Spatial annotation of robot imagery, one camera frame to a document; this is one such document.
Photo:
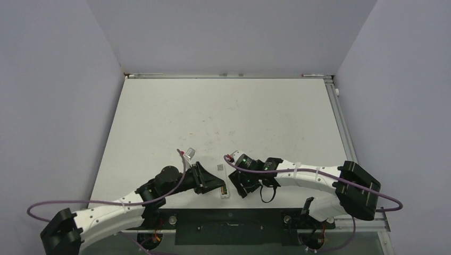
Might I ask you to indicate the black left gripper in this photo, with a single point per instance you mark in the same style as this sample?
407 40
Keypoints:
204 181

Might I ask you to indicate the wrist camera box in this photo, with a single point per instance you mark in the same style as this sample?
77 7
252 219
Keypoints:
234 156
188 156

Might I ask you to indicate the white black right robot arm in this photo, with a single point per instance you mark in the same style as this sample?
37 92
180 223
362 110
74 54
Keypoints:
349 188

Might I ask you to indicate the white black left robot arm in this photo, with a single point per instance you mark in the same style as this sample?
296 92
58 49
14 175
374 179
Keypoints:
69 232

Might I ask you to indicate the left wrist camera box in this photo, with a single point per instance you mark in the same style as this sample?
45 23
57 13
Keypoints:
188 156

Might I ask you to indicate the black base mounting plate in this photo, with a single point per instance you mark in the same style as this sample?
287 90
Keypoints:
285 226

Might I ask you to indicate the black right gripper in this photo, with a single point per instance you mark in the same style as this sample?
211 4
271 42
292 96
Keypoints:
237 178

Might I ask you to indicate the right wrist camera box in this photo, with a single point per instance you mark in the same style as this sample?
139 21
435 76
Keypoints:
234 156

